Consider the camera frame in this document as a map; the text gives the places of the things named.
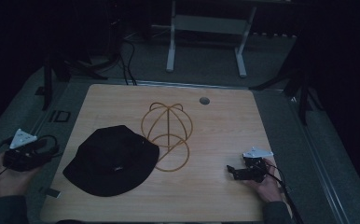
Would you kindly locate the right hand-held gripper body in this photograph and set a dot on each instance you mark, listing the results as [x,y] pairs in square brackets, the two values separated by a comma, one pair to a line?
[256,169]

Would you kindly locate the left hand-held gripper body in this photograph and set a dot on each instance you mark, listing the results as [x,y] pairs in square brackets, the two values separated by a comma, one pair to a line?
[19,157]

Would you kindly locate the black bucket hat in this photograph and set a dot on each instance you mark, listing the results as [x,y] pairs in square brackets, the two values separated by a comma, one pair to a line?
[113,161]

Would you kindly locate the person's right hand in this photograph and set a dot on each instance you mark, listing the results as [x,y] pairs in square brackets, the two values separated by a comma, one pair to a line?
[268,188]

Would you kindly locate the person's left hand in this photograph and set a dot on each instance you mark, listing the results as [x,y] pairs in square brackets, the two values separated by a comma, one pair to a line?
[11,182]

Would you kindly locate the black floor socket plate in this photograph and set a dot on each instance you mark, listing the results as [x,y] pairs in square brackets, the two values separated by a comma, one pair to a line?
[60,116]

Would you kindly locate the small grey table edge tag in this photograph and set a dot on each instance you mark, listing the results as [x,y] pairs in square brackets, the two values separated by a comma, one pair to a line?
[50,192]

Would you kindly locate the black tripod stand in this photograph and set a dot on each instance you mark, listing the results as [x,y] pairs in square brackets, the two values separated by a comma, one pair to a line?
[60,73]
[296,87]

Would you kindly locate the white desk frame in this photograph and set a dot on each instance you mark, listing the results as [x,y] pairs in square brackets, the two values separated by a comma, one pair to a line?
[206,24]

